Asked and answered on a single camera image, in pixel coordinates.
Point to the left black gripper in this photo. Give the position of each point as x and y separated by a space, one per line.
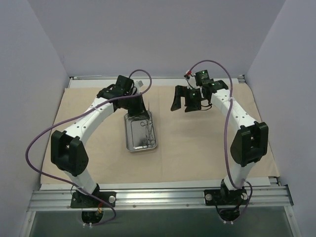
136 106

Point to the steel forceps clamp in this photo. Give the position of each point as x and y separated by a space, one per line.
146 133

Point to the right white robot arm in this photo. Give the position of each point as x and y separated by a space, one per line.
250 143

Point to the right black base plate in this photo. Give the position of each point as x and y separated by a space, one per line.
220 198

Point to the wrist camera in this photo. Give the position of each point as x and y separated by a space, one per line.
139 83
202 78

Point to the back aluminium rail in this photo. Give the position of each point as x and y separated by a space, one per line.
96 77

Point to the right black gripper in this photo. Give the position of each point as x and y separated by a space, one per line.
185 98

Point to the aluminium front rail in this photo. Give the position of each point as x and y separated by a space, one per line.
60 200

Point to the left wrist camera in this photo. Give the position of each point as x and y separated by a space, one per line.
139 83

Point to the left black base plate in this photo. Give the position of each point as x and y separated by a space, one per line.
80 200

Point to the steel instrument tray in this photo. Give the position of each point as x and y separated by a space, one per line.
135 134

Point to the steel surgical scissors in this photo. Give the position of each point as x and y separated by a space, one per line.
151 141

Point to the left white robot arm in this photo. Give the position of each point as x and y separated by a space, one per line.
68 151

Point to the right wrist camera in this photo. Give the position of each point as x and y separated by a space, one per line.
202 78

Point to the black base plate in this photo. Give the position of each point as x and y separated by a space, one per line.
220 198
80 200

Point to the beige cloth surgical kit roll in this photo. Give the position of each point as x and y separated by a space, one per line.
190 145

